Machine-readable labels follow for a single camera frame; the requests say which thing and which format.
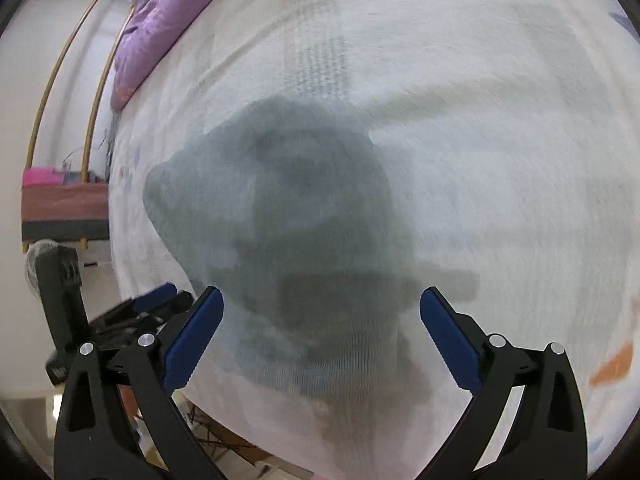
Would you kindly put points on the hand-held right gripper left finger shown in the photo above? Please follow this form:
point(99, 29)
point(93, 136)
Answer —
point(195, 340)

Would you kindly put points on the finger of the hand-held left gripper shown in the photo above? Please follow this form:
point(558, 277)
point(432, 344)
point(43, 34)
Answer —
point(165, 312)
point(155, 297)

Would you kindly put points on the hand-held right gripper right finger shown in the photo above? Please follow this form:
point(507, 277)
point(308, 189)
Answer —
point(450, 340)

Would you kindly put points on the white floor fan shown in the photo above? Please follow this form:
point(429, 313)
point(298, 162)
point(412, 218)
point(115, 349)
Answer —
point(31, 270)

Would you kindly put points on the leaf print bed sheet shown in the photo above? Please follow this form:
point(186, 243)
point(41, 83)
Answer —
point(130, 240)

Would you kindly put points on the pink striped towel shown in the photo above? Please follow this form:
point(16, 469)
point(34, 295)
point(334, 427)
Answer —
point(65, 205)

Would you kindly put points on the purple floral quilt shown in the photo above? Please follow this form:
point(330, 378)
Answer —
point(150, 25)

